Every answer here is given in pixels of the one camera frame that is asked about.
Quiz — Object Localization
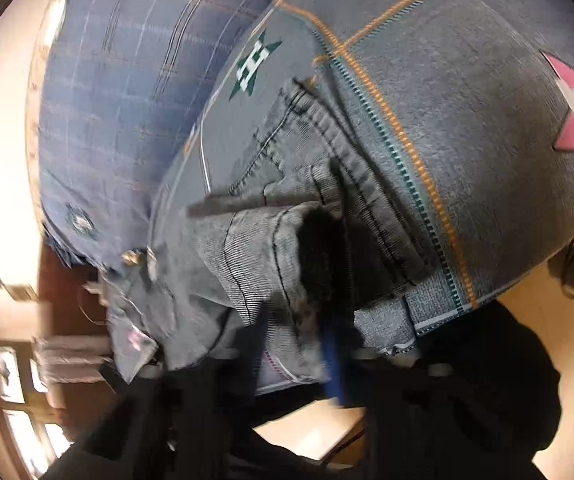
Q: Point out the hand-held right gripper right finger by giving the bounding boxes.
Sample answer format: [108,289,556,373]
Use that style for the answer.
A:
[318,316,533,480]

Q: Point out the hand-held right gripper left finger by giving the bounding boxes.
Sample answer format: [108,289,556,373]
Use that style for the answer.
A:
[32,304,271,480]

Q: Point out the grey jeans pants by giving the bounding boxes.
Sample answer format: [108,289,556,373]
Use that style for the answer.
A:
[107,77,433,386]

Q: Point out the person's dark clothing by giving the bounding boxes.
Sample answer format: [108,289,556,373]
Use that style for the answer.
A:
[227,305,563,480]

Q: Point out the brown wooden cabinet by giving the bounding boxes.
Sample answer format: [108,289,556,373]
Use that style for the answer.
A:
[37,245,112,411]

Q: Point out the wooden framed window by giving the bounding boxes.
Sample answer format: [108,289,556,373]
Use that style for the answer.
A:
[0,340,72,476]

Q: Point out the grey patterned blanket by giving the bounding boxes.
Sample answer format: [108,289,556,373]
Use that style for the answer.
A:
[147,0,574,396]

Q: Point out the blue plaid bed cover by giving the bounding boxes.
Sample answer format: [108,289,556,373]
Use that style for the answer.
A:
[24,0,308,271]

